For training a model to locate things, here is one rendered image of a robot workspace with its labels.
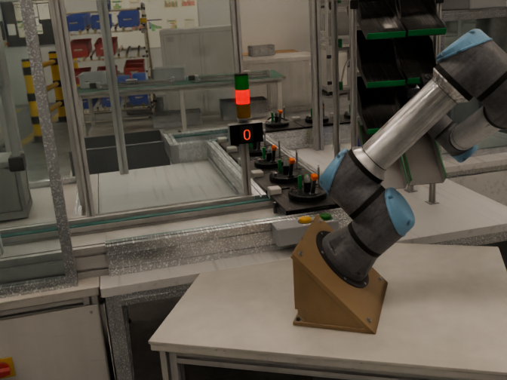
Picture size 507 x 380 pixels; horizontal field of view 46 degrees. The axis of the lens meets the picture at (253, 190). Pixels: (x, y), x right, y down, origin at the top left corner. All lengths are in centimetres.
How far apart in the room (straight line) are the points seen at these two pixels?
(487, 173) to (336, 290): 172
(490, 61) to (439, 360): 68
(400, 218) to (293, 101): 813
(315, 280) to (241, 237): 52
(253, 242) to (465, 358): 81
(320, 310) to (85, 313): 76
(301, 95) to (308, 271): 819
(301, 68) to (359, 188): 806
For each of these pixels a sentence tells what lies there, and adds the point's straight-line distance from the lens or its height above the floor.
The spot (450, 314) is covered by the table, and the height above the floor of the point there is 86.
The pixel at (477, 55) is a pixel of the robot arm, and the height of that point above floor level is 150.
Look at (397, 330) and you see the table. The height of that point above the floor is 86.
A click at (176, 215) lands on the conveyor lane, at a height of 94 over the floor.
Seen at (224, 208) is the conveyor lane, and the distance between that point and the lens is 218.
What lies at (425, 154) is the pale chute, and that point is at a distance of 229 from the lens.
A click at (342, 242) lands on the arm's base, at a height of 104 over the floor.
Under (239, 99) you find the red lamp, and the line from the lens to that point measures 211.
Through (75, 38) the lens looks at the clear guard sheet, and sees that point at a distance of 209.
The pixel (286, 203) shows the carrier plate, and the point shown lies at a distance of 209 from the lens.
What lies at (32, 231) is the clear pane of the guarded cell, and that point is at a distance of 185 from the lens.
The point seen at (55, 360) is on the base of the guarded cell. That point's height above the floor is 64.
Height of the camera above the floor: 164
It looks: 17 degrees down
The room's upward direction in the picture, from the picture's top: 4 degrees counter-clockwise
